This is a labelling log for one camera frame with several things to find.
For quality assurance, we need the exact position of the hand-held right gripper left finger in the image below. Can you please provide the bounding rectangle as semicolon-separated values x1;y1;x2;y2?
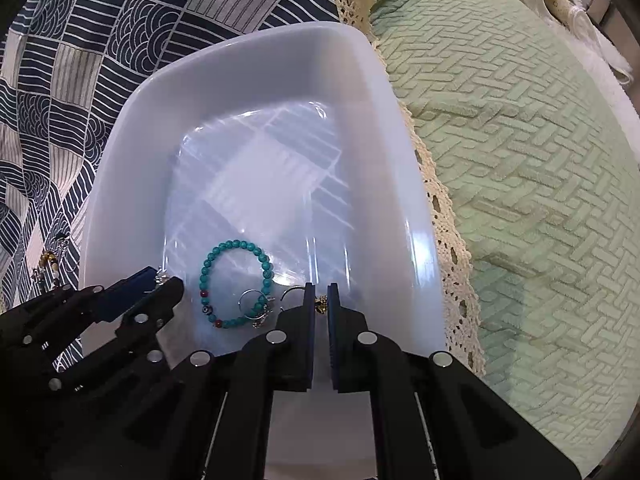
120;282;317;480

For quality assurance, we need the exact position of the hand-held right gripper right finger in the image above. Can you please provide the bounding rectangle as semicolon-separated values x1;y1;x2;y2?
327;282;585;480

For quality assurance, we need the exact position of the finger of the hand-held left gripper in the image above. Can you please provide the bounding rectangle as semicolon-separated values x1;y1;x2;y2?
44;277;186;397
0;266;158;362

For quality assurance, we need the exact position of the gold hoop earring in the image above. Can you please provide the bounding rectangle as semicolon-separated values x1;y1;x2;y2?
280;285;329;317

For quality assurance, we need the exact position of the plain silver ring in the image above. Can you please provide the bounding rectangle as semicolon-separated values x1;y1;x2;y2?
237;290;266;319

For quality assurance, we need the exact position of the brown mixed bead bracelet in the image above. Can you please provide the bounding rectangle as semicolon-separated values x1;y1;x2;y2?
31;232;76;292

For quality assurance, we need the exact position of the turquoise bead bracelet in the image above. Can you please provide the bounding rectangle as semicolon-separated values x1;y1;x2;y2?
200;240;275;330

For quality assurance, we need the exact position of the white plastic tray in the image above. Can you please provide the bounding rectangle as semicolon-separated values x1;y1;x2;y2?
79;21;448;480

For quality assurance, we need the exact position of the navy patterned cloth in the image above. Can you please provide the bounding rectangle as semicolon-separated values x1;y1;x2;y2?
0;0;351;376

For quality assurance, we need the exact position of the green quilted lace-trimmed blanket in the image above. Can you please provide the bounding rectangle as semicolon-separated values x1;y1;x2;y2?
332;0;640;476

